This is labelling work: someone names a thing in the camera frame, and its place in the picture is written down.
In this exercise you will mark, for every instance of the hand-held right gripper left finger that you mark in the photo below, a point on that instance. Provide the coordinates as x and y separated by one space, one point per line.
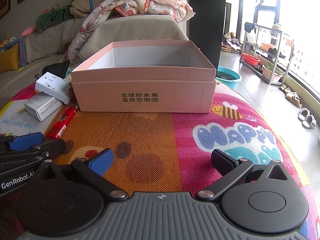
103 161

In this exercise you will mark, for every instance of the yellow cushion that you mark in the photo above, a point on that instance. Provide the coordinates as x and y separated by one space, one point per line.
8 58

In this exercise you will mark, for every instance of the orange plastic basin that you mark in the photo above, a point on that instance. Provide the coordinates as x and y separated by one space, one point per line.
267 46

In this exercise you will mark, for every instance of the small white carton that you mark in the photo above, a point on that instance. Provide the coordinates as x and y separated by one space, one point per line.
42 106

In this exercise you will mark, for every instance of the pile of shoes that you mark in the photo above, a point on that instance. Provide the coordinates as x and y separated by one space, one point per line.
231 42

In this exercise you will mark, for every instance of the metal shelf rack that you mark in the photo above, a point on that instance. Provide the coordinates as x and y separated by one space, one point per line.
280 55

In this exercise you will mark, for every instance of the brown plush toy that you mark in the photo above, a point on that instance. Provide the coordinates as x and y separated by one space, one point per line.
66 44

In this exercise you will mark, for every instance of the red lighter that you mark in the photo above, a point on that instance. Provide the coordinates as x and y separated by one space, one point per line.
61 122

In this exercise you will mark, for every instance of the pink printed blanket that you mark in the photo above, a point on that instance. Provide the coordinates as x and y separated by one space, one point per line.
150 2

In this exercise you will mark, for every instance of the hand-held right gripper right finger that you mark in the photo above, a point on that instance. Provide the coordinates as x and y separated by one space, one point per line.
218 158

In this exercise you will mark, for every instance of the teal plastic basin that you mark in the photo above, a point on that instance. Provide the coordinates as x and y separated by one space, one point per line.
228 78

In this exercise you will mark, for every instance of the grey slipper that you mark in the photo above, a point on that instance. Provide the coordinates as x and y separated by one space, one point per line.
309 122
303 113

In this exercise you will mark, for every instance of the colourful play mat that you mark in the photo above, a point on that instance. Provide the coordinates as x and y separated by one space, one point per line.
150 135

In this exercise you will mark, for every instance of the beige throw cloth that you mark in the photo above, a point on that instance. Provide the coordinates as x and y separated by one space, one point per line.
137 30

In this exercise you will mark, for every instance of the beige sofa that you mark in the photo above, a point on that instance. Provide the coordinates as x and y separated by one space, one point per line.
45 40

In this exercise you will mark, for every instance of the pink cardboard box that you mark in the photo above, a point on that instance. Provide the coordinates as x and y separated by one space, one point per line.
150 92

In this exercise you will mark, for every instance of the potted plant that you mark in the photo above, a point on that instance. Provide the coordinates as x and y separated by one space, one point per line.
271 73

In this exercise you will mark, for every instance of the green plush toy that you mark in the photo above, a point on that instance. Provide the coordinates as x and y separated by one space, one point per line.
55 16

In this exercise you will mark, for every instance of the colourful picture book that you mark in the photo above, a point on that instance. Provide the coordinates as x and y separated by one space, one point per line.
22 52

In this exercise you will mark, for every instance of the beige pillow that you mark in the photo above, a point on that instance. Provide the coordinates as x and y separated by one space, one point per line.
81 5

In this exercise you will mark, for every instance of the red plastic basin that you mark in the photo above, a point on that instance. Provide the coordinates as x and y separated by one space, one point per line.
251 59

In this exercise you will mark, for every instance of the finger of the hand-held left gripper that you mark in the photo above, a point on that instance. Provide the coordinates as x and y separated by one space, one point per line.
25 140
52 148

